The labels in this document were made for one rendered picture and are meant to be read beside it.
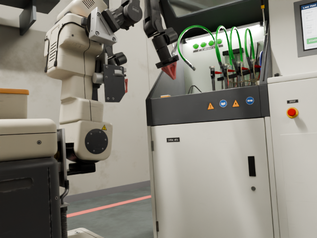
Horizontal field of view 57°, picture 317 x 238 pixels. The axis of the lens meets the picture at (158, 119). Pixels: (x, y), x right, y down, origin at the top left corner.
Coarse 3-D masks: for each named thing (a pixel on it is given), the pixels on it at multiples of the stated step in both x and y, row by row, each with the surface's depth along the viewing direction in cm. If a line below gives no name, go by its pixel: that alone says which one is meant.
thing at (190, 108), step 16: (176, 96) 165; (192, 96) 160; (208, 96) 156; (224, 96) 152; (240, 96) 148; (256, 96) 144; (160, 112) 170; (176, 112) 165; (192, 112) 160; (208, 112) 156; (224, 112) 152; (240, 112) 148; (256, 112) 144
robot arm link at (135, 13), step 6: (126, 0) 118; (132, 0) 116; (138, 0) 118; (120, 6) 123; (126, 6) 115; (132, 6) 116; (138, 6) 118; (126, 12) 115; (132, 12) 116; (138, 12) 118; (126, 18) 116; (132, 18) 115; (138, 18) 117
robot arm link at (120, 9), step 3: (120, 9) 116; (123, 15) 116; (126, 21) 118; (123, 24) 120; (126, 24) 120; (129, 24) 119; (132, 24) 119; (123, 27) 122; (126, 27) 121; (126, 30) 123
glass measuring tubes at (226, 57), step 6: (222, 54) 204; (228, 54) 202; (234, 54) 200; (228, 60) 204; (240, 60) 198; (228, 66) 204; (228, 72) 204; (234, 72) 202; (234, 78) 202; (234, 84) 202; (246, 84) 198
